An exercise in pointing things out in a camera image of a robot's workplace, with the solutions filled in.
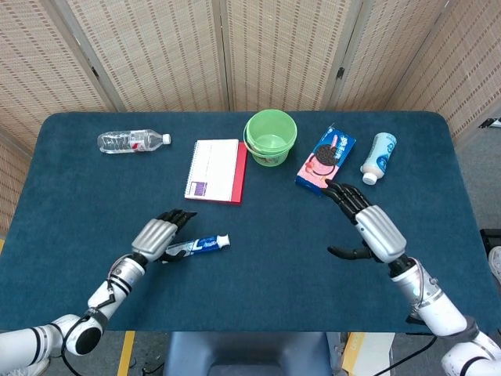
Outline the dark blue table cloth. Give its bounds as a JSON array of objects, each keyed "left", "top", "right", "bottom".
[{"left": 0, "top": 110, "right": 501, "bottom": 334}]

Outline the woven bamboo folding screen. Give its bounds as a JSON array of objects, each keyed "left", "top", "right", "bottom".
[{"left": 0, "top": 0, "right": 501, "bottom": 236}]

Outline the white shoe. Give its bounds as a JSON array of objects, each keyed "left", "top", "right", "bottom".
[{"left": 488, "top": 246, "right": 501, "bottom": 280}]

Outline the white red spiral notebook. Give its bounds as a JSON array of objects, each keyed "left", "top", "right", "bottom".
[{"left": 184, "top": 138, "right": 249, "bottom": 205}]

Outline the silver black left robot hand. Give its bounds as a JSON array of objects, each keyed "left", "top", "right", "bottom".
[{"left": 131, "top": 208, "right": 198, "bottom": 264}]

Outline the clear plastic water bottle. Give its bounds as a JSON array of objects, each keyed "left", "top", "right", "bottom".
[{"left": 97, "top": 128, "right": 172, "bottom": 154}]

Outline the blue white toothpaste tube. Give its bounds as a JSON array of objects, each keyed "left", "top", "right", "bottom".
[{"left": 166, "top": 233, "right": 231, "bottom": 259}]

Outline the blue pink cookie box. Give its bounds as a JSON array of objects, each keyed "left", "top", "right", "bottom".
[{"left": 294, "top": 125, "right": 357, "bottom": 198}]

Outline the white milk drink bottle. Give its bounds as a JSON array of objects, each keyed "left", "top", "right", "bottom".
[{"left": 359, "top": 132, "right": 398, "bottom": 186}]

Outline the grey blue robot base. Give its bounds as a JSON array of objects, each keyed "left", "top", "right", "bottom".
[{"left": 163, "top": 331, "right": 332, "bottom": 376}]

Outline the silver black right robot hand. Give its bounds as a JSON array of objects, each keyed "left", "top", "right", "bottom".
[{"left": 321, "top": 179, "right": 408, "bottom": 264}]

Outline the green plastic bucket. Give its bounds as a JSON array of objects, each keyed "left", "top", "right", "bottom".
[{"left": 243, "top": 109, "right": 298, "bottom": 168}]

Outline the black cable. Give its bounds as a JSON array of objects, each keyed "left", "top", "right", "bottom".
[{"left": 344, "top": 335, "right": 438, "bottom": 373}]

